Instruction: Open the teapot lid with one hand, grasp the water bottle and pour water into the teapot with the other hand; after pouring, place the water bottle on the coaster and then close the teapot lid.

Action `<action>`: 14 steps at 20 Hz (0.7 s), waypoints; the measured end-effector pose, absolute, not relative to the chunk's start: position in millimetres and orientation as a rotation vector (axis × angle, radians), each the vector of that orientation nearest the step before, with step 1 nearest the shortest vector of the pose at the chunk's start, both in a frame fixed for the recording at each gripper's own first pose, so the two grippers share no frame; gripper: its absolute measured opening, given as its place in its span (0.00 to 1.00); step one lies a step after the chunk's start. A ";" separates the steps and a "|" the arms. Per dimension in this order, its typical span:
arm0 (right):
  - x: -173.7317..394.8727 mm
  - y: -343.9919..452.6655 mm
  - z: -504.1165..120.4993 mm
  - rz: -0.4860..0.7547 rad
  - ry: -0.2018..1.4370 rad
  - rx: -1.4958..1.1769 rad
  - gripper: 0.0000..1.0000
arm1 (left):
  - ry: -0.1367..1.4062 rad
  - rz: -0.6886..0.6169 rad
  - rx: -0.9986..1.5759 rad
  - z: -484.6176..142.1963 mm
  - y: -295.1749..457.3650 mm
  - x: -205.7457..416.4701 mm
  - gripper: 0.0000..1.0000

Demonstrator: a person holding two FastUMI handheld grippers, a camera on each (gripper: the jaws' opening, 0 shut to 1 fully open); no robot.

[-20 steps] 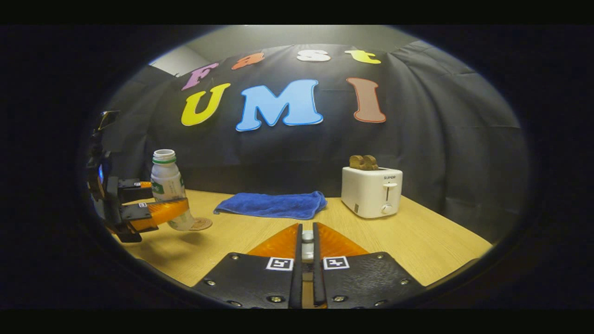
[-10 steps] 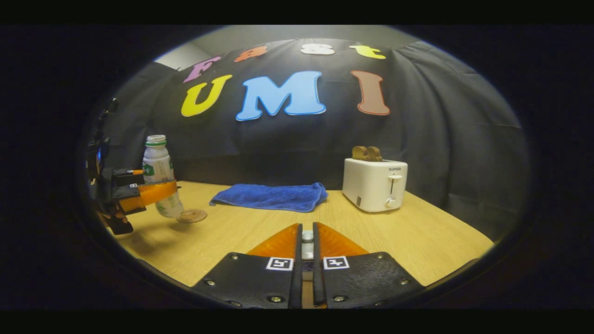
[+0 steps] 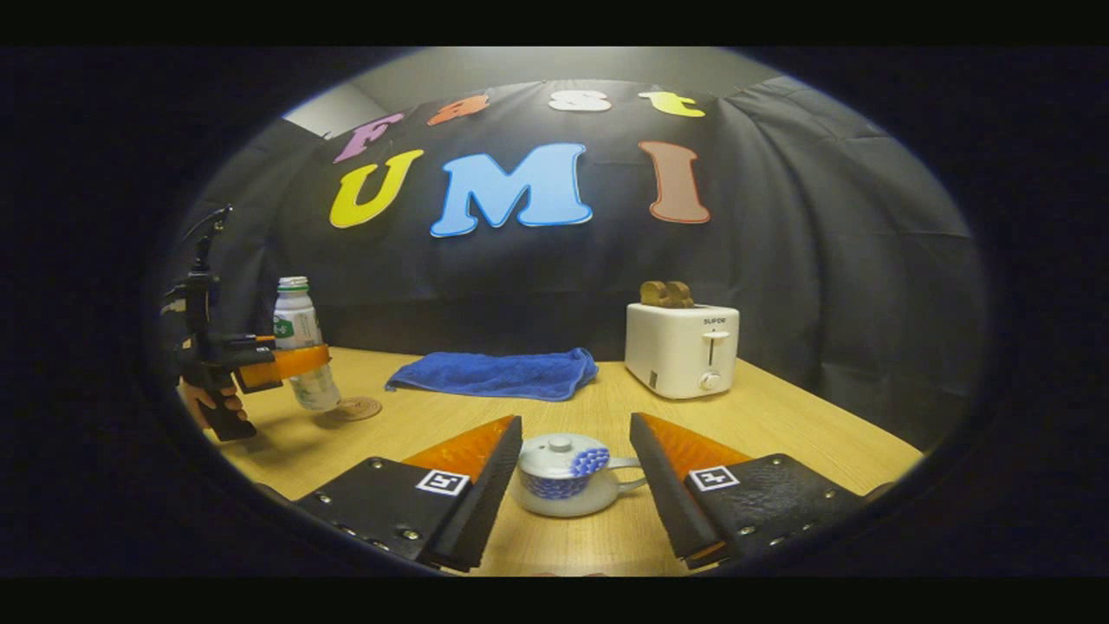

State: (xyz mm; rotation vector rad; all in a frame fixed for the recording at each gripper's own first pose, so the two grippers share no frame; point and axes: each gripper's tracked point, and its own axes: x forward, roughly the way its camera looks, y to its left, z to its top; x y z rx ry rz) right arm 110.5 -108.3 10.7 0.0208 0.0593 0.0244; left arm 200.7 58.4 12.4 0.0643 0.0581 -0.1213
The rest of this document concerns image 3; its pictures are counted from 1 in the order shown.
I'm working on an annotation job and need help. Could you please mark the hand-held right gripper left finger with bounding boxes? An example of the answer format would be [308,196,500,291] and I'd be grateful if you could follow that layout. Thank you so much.
[293,414,524,574]

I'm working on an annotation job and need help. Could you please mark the white water bottle green label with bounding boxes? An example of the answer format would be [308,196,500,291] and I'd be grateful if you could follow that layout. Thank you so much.
[273,276,341,413]

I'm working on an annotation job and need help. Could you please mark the white toaster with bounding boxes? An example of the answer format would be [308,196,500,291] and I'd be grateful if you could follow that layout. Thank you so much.
[624,302,742,400]

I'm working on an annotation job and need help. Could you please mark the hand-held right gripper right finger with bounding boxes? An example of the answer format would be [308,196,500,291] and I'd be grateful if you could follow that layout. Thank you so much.
[629,413,869,571]

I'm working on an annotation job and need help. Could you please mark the black backdrop cloth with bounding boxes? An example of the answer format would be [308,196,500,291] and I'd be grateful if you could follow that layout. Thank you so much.
[160,76,989,452]

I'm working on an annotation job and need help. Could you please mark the white blue teacup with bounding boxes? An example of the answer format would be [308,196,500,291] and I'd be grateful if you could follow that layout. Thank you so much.
[509,433,649,519]

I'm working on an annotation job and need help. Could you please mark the white blue teacup lid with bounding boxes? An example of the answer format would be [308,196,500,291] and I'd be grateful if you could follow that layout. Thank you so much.
[518,433,610,479]

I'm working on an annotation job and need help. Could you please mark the blue towel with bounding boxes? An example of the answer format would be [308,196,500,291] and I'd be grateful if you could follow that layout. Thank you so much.
[386,347,600,402]

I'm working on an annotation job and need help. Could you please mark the round brown coaster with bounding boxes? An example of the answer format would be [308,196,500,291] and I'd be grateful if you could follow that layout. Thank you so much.
[316,396,383,426]

